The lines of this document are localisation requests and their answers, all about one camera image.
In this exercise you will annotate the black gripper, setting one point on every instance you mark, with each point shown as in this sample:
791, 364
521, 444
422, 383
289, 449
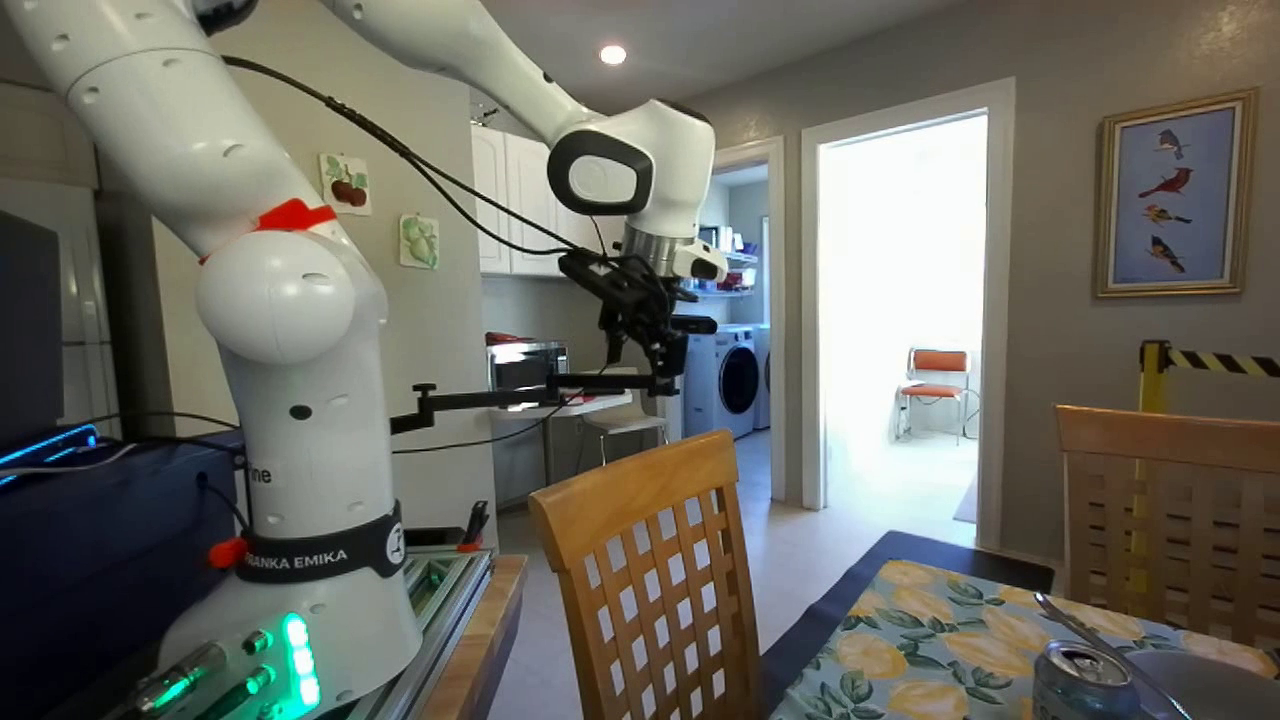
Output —
624, 285

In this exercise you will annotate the wooden lattice back chair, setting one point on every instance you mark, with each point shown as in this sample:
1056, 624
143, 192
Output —
1173, 504
655, 584

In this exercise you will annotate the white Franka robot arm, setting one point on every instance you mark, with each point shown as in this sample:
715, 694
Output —
295, 401

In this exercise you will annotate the orange folding chair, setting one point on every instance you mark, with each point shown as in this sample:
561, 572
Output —
938, 383

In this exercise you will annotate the white washing machine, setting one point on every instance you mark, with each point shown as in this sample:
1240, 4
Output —
732, 387

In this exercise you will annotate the white small desk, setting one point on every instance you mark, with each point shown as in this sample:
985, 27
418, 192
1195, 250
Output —
585, 434

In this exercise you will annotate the black countertop appliance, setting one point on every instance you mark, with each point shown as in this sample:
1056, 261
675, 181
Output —
526, 363

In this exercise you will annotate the black clamp orange tips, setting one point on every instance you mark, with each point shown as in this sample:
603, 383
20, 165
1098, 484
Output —
445, 535

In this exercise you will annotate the round ceiling light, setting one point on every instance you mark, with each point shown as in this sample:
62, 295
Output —
615, 54

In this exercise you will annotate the wooden edged robot stand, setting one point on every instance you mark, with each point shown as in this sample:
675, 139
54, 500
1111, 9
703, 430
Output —
462, 624

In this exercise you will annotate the lemon print tablecloth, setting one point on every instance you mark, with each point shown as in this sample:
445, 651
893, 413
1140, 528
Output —
920, 642

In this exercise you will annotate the framed bird picture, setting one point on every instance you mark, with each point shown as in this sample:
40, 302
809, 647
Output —
1173, 192

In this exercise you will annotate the silver drink can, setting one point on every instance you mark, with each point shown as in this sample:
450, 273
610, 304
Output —
1080, 685

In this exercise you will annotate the dark blue bag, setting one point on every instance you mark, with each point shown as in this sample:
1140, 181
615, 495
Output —
92, 560

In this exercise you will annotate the grey metal bowl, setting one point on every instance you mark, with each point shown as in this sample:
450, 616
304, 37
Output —
1223, 682

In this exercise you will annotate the black stereo camera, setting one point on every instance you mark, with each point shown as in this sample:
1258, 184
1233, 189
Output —
699, 326

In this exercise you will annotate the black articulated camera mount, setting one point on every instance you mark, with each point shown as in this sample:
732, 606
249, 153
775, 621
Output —
505, 396

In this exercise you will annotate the white wall cabinets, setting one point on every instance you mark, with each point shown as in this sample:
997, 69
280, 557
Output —
515, 214

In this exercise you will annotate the green wall picture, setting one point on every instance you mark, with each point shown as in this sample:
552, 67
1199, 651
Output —
418, 243

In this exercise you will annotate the cherry wall picture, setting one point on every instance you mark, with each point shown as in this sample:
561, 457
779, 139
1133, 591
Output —
346, 184

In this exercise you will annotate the white door frame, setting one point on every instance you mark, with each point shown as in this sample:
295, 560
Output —
1000, 304

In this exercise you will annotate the yellow black barrier post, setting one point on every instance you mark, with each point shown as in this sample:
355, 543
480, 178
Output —
1152, 373

